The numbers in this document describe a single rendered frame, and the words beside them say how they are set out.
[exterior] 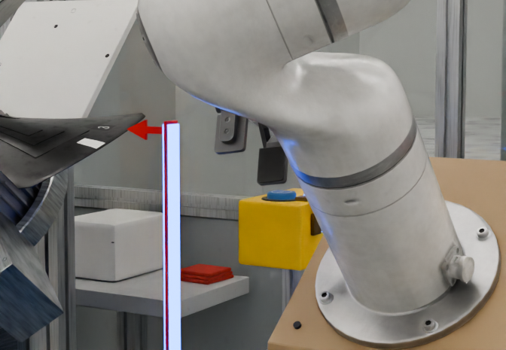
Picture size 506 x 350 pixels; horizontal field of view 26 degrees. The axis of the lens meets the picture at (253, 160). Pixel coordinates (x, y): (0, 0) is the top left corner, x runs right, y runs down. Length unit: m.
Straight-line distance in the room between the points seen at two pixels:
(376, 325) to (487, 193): 0.20
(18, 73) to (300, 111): 1.02
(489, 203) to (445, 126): 0.73
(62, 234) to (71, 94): 0.24
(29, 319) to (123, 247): 0.54
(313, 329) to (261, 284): 0.96
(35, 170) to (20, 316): 0.26
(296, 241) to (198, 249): 0.69
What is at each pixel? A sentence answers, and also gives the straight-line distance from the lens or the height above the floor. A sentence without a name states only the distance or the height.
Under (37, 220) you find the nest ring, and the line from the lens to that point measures 1.59.
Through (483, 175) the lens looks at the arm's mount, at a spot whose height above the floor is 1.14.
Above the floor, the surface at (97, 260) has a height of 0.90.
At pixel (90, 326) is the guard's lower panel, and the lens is 2.32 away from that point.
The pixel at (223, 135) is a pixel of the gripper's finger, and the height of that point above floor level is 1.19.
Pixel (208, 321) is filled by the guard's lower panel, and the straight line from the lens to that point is 2.15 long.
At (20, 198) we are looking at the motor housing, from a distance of 1.59.
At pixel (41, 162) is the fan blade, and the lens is 1.31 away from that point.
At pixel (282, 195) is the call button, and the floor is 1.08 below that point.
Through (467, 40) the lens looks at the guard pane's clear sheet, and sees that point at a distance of 1.88.
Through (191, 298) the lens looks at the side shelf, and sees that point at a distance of 1.88.
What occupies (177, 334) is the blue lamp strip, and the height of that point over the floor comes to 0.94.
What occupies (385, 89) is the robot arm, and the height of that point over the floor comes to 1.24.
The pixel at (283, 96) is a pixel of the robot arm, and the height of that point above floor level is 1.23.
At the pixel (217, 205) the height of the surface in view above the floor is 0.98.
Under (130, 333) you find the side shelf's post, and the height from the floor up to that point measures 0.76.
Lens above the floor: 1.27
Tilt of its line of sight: 5 degrees down
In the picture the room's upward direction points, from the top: straight up
